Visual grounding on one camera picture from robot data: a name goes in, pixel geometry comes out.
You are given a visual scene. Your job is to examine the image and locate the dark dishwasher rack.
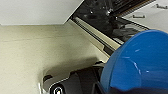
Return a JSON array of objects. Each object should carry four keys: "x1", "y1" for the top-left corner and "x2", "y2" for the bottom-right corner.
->
[{"x1": 78, "y1": 0, "x2": 152, "y2": 25}]

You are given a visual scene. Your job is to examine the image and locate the white drawer stack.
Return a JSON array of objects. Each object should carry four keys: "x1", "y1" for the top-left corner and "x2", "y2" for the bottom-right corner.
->
[{"x1": 122, "y1": 2, "x2": 168, "y2": 35}]

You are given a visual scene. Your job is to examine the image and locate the stainless steel dishwasher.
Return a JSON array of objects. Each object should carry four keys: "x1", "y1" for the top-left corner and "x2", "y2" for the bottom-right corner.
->
[{"x1": 68, "y1": 0, "x2": 168, "y2": 58}]

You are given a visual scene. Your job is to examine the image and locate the white base cabinet doors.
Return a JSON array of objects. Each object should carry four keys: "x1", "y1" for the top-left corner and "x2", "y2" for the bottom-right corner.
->
[{"x1": 0, "y1": 0, "x2": 85, "y2": 27}]

